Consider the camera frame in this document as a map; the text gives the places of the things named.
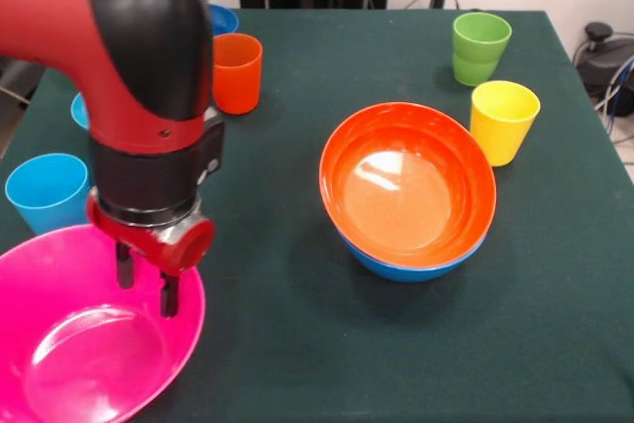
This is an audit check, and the yellow cup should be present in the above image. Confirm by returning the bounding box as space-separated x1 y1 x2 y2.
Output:
469 79 542 167

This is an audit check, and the large blue bowl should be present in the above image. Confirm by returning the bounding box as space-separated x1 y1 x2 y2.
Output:
336 224 489 284

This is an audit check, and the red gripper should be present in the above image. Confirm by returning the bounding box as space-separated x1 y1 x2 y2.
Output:
86 187 218 319

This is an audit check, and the light blue cup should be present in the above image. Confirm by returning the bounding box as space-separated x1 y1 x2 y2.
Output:
4 153 94 236

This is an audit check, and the dark green tablecloth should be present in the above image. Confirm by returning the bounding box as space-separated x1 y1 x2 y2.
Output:
0 5 634 423

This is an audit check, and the orange cup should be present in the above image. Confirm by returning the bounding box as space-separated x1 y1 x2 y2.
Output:
211 33 264 116

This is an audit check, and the dark blue ribbed bowl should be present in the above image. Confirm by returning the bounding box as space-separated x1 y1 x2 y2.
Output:
207 3 241 38

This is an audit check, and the large orange bowl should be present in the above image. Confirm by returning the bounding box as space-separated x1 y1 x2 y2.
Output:
318 101 498 268

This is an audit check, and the light blue ribbed bowl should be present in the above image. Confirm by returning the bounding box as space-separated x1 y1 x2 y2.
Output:
70 91 91 131

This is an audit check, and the bundle of floor cables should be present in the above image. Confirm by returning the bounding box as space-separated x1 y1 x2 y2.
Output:
593 53 634 166

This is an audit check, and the large pink bowl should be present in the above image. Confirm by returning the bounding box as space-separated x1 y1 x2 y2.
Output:
0 223 207 423

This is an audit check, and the green cup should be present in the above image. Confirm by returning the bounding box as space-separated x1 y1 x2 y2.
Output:
452 11 513 87

